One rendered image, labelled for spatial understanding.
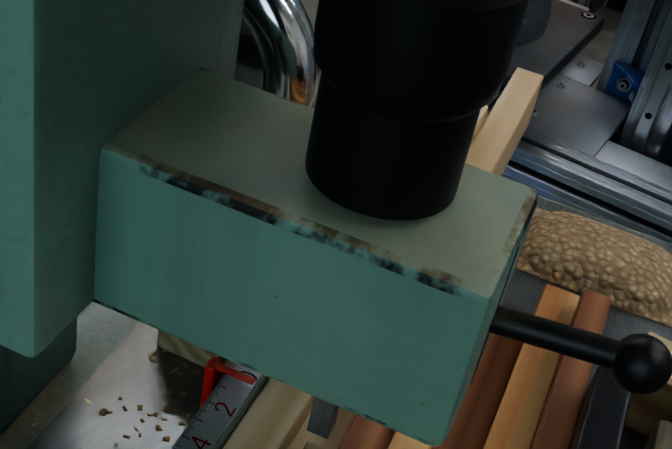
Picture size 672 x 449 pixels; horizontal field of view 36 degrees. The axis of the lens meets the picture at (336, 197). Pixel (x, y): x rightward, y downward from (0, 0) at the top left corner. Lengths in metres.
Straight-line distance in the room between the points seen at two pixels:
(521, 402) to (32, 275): 0.20
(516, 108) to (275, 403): 0.33
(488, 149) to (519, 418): 0.25
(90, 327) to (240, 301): 0.33
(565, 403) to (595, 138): 0.74
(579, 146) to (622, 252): 0.50
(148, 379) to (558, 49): 0.61
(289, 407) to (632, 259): 0.27
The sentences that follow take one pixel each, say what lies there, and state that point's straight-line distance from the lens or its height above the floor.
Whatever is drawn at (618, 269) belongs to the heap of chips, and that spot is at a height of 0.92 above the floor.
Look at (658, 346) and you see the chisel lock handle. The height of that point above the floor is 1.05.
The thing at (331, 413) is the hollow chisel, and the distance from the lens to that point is 0.41.
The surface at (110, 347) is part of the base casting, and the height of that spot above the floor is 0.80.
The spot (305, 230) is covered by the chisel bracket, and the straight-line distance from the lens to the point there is 0.32.
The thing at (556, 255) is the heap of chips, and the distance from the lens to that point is 0.61.
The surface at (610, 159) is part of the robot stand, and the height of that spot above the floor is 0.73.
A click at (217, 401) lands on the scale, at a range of 0.41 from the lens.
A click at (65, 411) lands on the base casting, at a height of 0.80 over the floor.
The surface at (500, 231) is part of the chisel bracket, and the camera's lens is 0.34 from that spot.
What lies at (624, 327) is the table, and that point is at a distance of 0.60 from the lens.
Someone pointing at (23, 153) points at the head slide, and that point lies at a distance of 0.31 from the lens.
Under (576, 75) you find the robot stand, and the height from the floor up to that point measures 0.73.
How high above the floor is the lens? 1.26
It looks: 35 degrees down
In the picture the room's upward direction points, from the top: 12 degrees clockwise
